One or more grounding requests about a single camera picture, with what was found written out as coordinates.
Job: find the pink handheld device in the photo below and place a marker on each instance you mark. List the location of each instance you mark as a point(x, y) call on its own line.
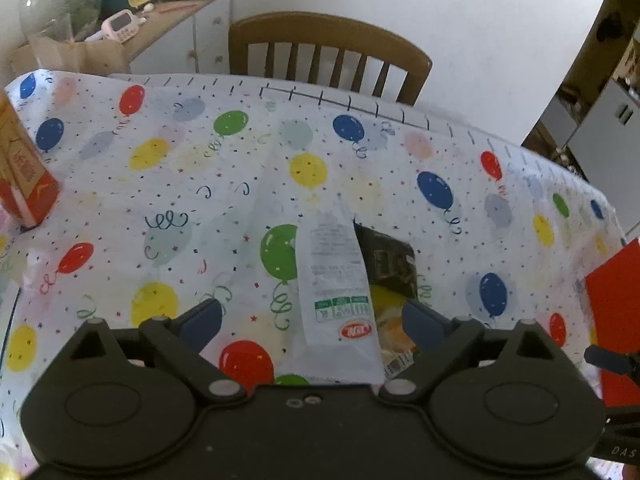
point(120, 25)

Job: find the balloon print tablecloth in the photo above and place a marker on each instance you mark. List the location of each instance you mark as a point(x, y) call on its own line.
point(175, 185)

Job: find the grey wall cabinet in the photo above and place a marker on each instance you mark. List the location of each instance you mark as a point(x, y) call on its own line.
point(610, 120)

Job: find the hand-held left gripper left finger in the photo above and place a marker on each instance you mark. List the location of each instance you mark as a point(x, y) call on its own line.
point(202, 322)

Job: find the orange carton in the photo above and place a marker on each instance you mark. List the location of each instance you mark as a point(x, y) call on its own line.
point(25, 180)

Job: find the red pen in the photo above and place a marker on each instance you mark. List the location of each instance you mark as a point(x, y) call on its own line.
point(177, 8)

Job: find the white cabinet with wooden top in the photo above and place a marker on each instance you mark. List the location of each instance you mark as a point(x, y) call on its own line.
point(200, 35)

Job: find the dark packet with food picture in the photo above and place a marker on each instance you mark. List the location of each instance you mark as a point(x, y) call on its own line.
point(390, 260)

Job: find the black hat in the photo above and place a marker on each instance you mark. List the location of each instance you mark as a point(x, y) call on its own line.
point(611, 27)

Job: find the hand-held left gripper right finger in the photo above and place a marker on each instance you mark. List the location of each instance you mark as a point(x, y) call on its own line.
point(422, 322)

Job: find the brown cardboard box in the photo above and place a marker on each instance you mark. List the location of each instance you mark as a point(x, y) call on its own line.
point(75, 57)

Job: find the red cardboard box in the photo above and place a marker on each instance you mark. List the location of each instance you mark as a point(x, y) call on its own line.
point(615, 300)

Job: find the glass vase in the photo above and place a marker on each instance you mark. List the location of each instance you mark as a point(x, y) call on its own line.
point(45, 10)

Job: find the wooden chair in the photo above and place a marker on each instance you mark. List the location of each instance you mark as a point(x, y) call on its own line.
point(325, 27)

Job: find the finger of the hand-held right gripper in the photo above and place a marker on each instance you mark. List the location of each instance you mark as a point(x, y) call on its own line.
point(610, 359)

